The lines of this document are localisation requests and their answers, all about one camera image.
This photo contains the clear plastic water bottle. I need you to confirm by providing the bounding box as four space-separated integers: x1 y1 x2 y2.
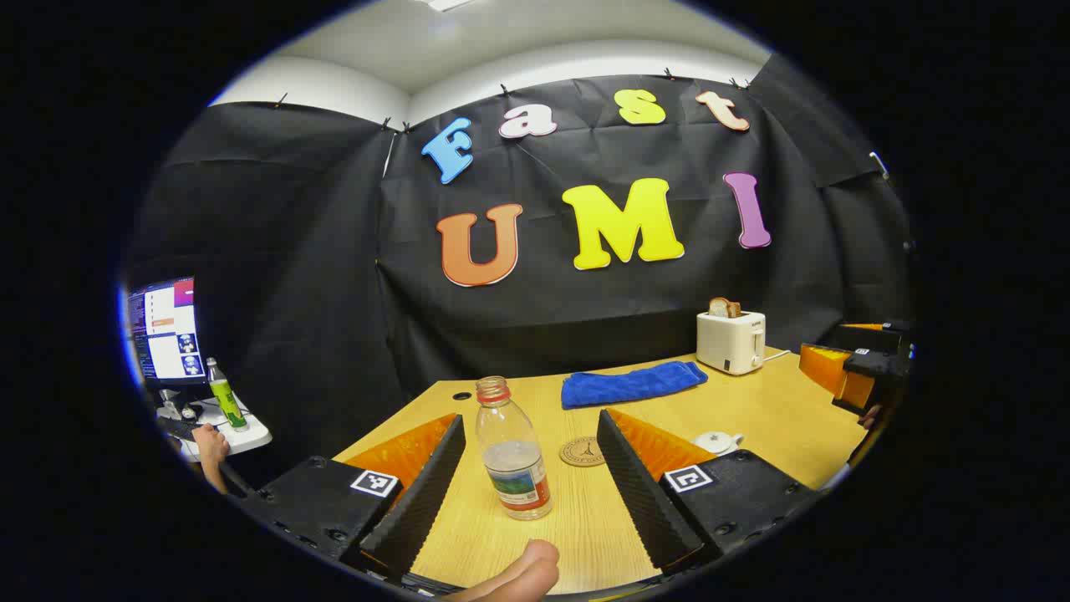
475 376 553 521

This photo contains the white side table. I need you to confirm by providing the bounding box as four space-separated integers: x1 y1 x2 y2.
159 393 273 462

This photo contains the white floral teacup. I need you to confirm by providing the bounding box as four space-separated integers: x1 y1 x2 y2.
694 431 745 457

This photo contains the black backdrop cloth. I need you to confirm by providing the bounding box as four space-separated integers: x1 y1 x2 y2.
125 54 914 469

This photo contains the blue folded towel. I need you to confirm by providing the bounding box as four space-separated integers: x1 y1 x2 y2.
561 360 709 411

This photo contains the computer monitor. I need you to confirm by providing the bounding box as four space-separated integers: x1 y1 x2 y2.
127 278 210 385

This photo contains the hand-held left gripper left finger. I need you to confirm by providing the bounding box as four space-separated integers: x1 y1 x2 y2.
222 412 467 596

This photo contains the white toaster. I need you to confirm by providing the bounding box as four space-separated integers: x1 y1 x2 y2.
696 311 767 375

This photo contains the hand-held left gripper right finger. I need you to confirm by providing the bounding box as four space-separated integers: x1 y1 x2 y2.
596 408 818 574

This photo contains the round wooden coaster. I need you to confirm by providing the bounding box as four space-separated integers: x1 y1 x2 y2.
559 436 607 467

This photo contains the green drink bottle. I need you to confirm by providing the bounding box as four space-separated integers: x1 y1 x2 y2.
206 358 248 430

